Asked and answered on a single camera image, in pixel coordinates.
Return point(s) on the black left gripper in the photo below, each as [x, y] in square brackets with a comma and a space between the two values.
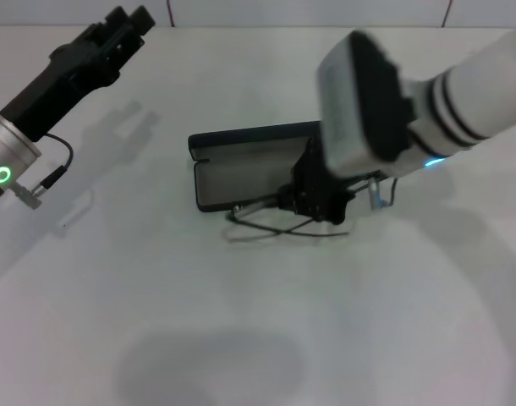
[72, 72]

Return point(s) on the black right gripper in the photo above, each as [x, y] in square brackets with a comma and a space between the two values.
[313, 177]

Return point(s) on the black glasses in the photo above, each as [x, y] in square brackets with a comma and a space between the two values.
[258, 226]

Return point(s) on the black glasses case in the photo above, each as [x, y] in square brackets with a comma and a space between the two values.
[241, 169]

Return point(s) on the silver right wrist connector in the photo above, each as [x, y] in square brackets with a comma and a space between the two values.
[374, 194]

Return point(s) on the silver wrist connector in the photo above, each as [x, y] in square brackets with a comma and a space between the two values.
[27, 198]
[374, 194]

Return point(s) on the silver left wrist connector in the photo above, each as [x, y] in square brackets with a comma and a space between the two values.
[27, 198]

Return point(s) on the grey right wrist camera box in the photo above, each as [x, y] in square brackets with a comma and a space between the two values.
[359, 101]

